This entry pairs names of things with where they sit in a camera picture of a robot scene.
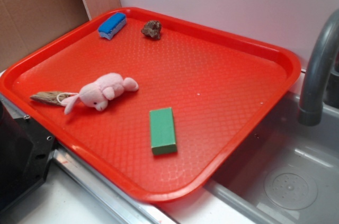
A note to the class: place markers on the brown wood piece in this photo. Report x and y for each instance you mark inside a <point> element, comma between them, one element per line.
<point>50,98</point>

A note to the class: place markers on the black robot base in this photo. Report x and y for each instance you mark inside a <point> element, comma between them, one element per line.
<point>26,152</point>

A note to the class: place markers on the brown rock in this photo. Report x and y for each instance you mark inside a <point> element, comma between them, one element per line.
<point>152,29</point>

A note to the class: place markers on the silver metal rail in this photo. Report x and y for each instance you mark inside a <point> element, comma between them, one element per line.
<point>113,200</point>

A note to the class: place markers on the grey faucet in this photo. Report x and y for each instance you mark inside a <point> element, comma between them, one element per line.
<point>320,84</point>

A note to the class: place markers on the blue sponge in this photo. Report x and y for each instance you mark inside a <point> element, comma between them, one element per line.
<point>112,25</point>

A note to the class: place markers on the brown cardboard panel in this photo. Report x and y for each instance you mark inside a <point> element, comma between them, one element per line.
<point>27,25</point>

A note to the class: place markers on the red plastic tray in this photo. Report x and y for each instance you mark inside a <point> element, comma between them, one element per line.
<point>219,86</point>

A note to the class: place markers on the pink plush bunny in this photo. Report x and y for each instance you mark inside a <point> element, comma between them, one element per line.
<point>98,93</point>

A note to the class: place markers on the grey plastic sink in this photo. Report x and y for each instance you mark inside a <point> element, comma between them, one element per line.
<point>284,172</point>

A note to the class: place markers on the green rectangular block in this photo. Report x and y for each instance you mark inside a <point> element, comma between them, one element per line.
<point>162,131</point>

